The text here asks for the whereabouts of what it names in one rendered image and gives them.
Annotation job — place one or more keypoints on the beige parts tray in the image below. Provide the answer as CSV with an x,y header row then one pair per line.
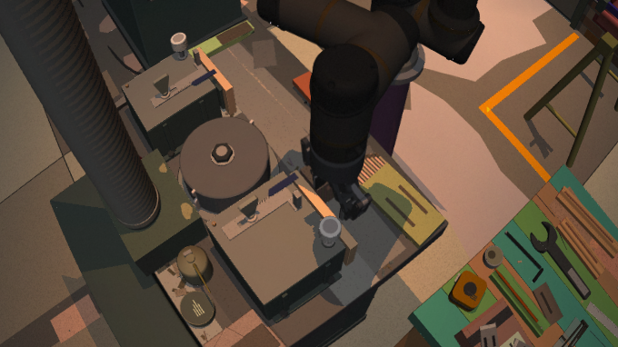
x,y
169,289

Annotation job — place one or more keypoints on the dark blue pointer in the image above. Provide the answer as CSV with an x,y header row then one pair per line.
x,y
204,77
283,184

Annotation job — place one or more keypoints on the dark spindle moulder table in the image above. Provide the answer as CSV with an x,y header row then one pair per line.
x,y
371,270

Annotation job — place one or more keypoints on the brown wooden strips bundle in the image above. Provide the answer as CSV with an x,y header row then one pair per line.
x,y
584,222

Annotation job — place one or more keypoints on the olive green dust hood box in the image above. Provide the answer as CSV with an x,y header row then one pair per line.
x,y
164,236

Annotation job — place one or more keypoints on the orange-red flat block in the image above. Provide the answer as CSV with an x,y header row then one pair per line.
x,y
303,86

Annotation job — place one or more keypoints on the orange-red pencil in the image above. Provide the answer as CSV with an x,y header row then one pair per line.
x,y
516,297

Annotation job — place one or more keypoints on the dark open-end wrench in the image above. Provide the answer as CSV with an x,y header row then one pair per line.
x,y
555,251

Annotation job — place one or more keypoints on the grey round disc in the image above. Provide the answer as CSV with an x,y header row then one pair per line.
x,y
493,256

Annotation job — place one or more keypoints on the grey round cutter block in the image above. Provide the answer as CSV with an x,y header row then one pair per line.
x,y
227,178

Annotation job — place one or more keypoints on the grey toothed index plate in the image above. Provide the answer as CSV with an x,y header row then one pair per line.
x,y
270,210
181,89

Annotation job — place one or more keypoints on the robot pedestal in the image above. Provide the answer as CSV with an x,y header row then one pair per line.
x,y
391,116

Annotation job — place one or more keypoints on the orange tape measure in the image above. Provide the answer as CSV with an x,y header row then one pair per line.
x,y
467,289

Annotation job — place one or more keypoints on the dark storage shelf unit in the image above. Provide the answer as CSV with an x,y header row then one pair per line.
x,y
596,19

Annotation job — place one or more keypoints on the brown flat block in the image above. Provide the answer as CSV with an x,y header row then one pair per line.
x,y
234,34

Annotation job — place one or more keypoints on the brown slotted plate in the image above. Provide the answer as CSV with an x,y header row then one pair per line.
x,y
547,303

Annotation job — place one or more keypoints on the grey fence housing box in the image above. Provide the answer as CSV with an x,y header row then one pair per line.
x,y
280,260
169,116

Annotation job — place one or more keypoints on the green tool bench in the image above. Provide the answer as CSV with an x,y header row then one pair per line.
x,y
434,313

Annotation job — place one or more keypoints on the grey wing clamp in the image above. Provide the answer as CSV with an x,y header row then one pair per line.
x,y
161,84
248,206

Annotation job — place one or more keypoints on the grey hex nut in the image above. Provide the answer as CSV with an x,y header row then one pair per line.
x,y
222,154

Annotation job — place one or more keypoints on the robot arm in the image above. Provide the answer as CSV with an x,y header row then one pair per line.
x,y
347,91

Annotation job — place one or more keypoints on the tan striped comb block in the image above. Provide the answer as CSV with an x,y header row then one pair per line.
x,y
371,168

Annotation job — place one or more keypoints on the yellow-green slotted tray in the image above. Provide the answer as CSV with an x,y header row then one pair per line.
x,y
415,222

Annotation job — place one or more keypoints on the grey round knob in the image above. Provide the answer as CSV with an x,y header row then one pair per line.
x,y
330,229
179,44

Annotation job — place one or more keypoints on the tan wooden fence plate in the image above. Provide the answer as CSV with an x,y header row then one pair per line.
x,y
326,210
219,82

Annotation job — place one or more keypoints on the dark grey clamp tool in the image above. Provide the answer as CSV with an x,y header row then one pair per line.
x,y
572,334

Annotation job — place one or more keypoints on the olive green trestle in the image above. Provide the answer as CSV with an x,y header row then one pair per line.
x,y
586,91

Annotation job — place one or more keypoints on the grey small block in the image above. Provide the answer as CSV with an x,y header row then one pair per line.
x,y
488,336

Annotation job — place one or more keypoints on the black hex key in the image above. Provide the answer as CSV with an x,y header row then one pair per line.
x,y
526,255

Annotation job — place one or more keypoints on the olive round lid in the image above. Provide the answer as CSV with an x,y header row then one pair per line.
x,y
197,309

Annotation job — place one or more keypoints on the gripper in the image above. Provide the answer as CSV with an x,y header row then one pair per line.
x,y
338,166

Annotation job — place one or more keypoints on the olive tin with brush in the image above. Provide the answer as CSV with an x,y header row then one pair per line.
x,y
190,263

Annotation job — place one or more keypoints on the grey steel rule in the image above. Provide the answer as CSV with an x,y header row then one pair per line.
x,y
603,319

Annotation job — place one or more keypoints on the dark green cabinet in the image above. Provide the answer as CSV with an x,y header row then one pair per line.
x,y
164,24

